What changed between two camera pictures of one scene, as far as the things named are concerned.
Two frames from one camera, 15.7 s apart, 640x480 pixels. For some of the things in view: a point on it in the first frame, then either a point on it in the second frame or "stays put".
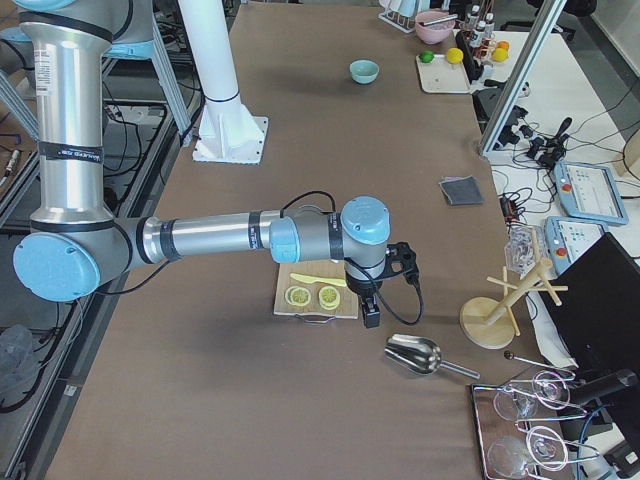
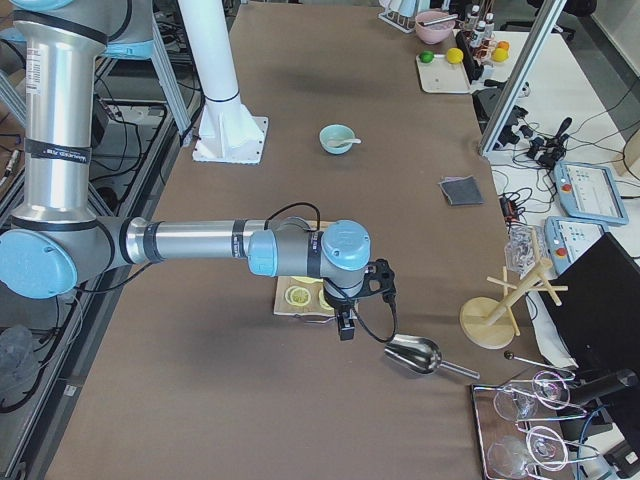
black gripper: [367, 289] → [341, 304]
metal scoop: [420, 355] stays put
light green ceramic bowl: [364, 72] → [336, 132]
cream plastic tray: [442, 76] stays put
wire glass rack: [518, 425] stays put
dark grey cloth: [462, 191] stays put
